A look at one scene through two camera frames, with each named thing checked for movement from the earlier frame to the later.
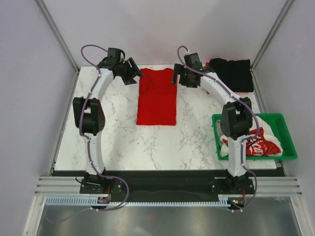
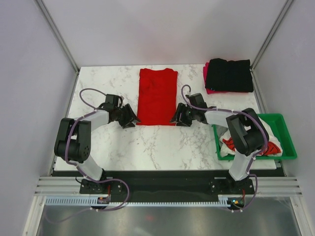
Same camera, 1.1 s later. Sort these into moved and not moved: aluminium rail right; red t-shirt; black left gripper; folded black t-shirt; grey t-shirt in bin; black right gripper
Moved: black right gripper; black left gripper
Not moved: folded black t-shirt; grey t-shirt in bin; red t-shirt; aluminium rail right
